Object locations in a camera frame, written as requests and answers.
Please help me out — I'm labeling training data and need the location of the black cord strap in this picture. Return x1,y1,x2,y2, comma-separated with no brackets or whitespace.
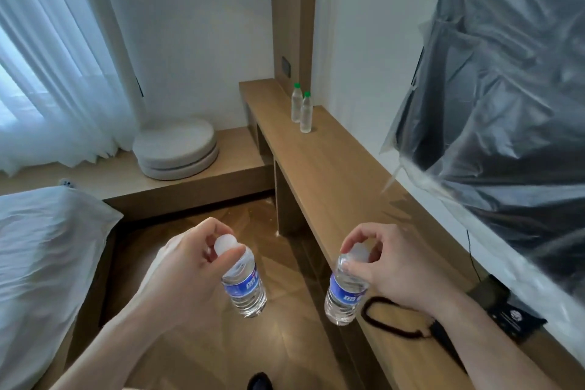
360,296,437,341

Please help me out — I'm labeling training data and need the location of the low wooden platform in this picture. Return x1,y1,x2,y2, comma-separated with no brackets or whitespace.
0,126,276,222

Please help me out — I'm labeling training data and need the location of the wooden wall panel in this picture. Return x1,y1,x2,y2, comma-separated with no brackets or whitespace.
270,0,319,99

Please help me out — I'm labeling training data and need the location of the black shoe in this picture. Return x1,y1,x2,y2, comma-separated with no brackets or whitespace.
247,372,274,390

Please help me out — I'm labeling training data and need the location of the green cap water bottle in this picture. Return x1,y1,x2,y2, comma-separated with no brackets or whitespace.
291,83,304,124
299,91,314,134

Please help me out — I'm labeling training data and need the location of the blue label water bottle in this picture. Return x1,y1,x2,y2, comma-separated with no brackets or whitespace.
324,243,372,327
214,234,268,318

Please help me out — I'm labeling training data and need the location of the person's left forearm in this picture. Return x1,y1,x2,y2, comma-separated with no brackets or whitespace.
49,296,183,390

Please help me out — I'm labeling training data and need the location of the person's left hand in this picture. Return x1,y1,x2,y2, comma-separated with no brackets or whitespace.
136,217,247,327

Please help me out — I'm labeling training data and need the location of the plastic covered television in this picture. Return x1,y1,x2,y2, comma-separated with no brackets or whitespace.
380,0,585,349

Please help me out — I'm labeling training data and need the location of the sheer white curtain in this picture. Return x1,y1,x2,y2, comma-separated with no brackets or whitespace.
0,0,148,177

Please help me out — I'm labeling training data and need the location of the thin black cable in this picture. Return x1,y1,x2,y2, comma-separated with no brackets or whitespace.
465,229,483,283

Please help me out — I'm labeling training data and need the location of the person's right forearm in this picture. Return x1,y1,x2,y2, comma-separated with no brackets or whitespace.
430,289,564,390

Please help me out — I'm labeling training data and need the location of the person's right hand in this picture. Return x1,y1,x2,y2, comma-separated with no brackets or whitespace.
340,223,459,312

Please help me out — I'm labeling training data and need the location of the long wooden desk shelf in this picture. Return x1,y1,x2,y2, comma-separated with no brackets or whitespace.
238,78,585,390

